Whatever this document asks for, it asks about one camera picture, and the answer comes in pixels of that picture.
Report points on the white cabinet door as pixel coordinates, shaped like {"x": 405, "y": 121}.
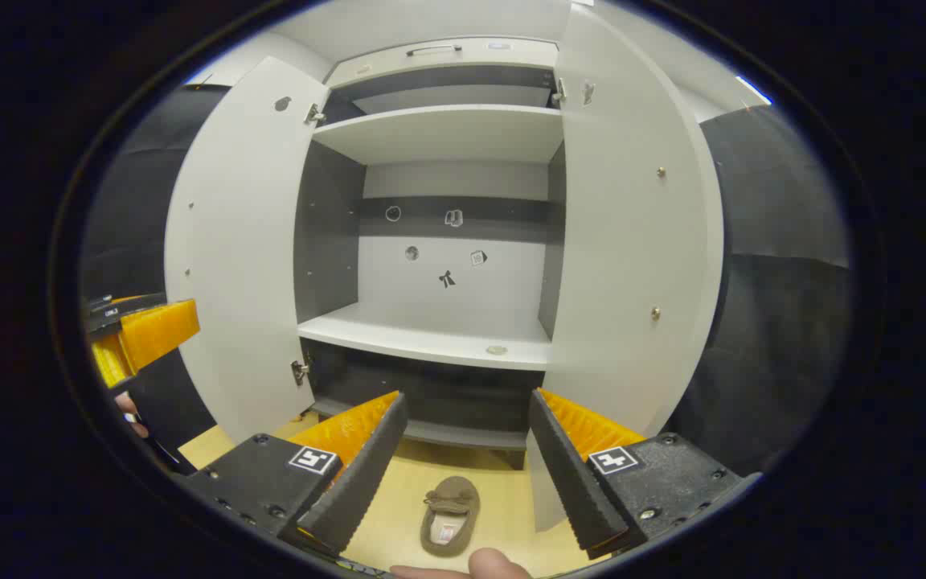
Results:
{"x": 632, "y": 241}
{"x": 238, "y": 257}

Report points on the metal door hinge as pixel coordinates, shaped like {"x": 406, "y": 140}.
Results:
{"x": 314, "y": 113}
{"x": 559, "y": 90}
{"x": 300, "y": 371}

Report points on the brown fuzzy shoe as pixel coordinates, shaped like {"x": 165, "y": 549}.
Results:
{"x": 451, "y": 515}

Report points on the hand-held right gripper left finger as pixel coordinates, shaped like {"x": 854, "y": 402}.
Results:
{"x": 358, "y": 474}

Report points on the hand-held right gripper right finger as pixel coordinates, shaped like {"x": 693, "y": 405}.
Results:
{"x": 571, "y": 474}

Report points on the black backdrop cloth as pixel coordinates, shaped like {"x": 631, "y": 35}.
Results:
{"x": 141, "y": 201}
{"x": 784, "y": 322}

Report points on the white shoe cabinet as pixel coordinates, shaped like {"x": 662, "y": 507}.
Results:
{"x": 447, "y": 273}

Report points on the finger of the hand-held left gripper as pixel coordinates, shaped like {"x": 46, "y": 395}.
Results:
{"x": 159, "y": 331}
{"x": 109, "y": 362}

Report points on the white cabinet shelf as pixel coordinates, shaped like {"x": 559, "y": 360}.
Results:
{"x": 447, "y": 133}
{"x": 431, "y": 334}

